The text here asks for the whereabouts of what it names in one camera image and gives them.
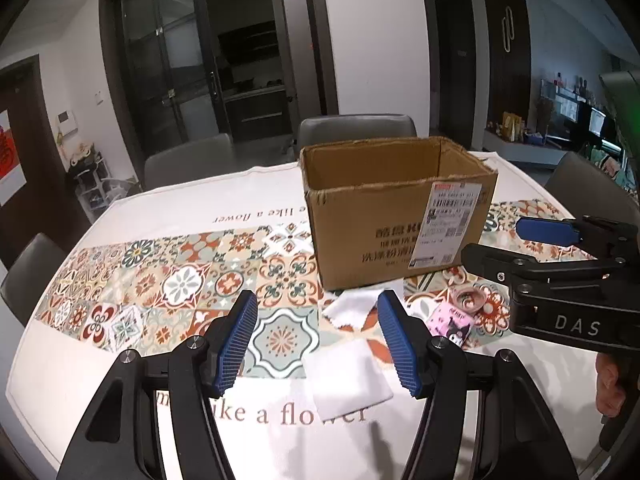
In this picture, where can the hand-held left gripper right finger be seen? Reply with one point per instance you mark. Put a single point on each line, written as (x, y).
(400, 345)

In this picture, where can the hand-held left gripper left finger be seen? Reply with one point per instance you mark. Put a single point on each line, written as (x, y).
(235, 345)

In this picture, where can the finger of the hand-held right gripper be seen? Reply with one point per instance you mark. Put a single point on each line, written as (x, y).
(500, 262)
(545, 230)

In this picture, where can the pink cartoon card packet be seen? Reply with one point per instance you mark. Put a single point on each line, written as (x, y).
(450, 322)

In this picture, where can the white cloth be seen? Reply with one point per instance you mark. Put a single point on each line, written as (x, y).
(345, 380)
(350, 310)

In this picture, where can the brown cardboard box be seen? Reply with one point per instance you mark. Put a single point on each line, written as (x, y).
(360, 240)

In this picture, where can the person's right hand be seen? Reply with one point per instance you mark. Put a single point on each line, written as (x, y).
(611, 385)

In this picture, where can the grey dining chair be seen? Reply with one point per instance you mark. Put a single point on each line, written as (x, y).
(355, 130)
(585, 185)
(30, 280)
(190, 162)

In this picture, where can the low white cabinet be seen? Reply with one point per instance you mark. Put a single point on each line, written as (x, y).
(520, 150)

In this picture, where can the colourful clothes pile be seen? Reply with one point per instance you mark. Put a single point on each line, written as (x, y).
(612, 165)

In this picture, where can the yellow paper bags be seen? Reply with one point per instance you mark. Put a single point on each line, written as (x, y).
(512, 127)

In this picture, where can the dark display shelf unit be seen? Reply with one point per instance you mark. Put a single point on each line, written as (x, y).
(575, 115)

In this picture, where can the white patterned tablecloth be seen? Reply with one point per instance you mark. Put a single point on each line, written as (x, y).
(150, 220)

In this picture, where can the dark hallway door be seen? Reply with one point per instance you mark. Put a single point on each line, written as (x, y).
(455, 70)

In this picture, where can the small storage rack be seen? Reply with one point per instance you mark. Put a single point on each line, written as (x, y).
(97, 185)

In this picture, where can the dark wooden door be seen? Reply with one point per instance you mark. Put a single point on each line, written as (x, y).
(45, 185)

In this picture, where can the white intercom panel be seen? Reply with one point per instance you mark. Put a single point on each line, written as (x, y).
(66, 120)

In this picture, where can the dark sliding glass door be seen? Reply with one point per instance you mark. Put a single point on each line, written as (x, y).
(165, 60)

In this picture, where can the silver refrigerator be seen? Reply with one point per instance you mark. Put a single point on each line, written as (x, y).
(295, 35)

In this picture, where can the dark wall panel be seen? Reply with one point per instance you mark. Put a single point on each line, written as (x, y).
(505, 90)

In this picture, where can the metal loop wall ornament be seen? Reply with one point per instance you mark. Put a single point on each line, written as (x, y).
(507, 30)

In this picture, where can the red and white wall calendar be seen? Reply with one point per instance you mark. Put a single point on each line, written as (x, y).
(10, 160)

